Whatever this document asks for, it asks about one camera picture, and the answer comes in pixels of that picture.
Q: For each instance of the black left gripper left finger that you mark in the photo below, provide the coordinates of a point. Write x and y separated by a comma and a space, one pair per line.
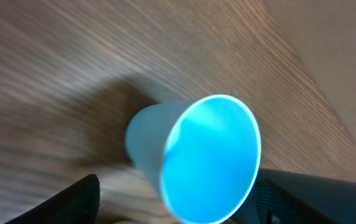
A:
77, 204

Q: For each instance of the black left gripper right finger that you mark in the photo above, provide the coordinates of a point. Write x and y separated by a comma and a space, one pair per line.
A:
287, 197

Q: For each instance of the light blue small cup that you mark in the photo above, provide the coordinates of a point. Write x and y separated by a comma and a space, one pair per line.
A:
201, 156

